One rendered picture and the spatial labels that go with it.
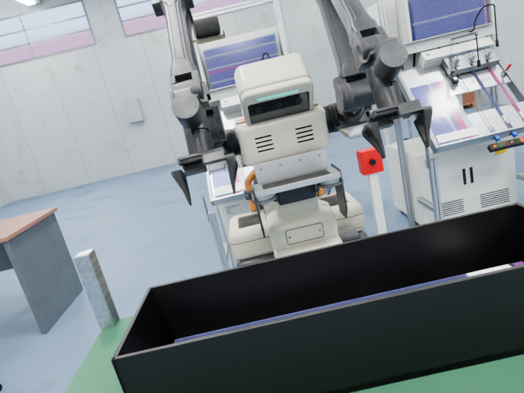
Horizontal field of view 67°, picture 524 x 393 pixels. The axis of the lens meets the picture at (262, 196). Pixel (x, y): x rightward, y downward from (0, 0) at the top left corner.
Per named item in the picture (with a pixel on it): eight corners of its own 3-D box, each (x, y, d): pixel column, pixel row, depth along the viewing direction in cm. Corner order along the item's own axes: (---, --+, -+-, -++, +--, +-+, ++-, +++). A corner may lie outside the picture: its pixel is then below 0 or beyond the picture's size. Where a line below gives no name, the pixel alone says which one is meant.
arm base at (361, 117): (362, 98, 124) (326, 107, 124) (367, 82, 117) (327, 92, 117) (372, 122, 121) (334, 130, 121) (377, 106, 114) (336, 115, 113)
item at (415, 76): (508, 86, 270) (511, 81, 266) (413, 109, 271) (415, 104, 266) (485, 54, 287) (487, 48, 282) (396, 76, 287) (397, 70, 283)
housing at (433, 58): (486, 59, 286) (494, 43, 273) (420, 75, 286) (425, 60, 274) (482, 51, 290) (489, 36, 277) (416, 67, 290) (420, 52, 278)
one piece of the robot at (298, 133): (257, 270, 156) (217, 119, 132) (351, 248, 156) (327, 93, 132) (264, 314, 131) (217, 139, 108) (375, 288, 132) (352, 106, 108)
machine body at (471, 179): (518, 214, 295) (513, 132, 279) (426, 236, 296) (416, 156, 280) (470, 193, 358) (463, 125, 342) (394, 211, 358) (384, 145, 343)
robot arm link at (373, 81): (385, 68, 92) (362, 73, 92) (394, 51, 85) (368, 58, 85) (394, 94, 91) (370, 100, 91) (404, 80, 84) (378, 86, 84)
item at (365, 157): (408, 257, 271) (392, 146, 251) (373, 266, 271) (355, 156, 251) (395, 245, 294) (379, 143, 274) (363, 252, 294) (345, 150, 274)
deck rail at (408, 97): (437, 153, 252) (439, 147, 247) (433, 154, 252) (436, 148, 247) (396, 76, 288) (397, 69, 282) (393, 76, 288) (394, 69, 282)
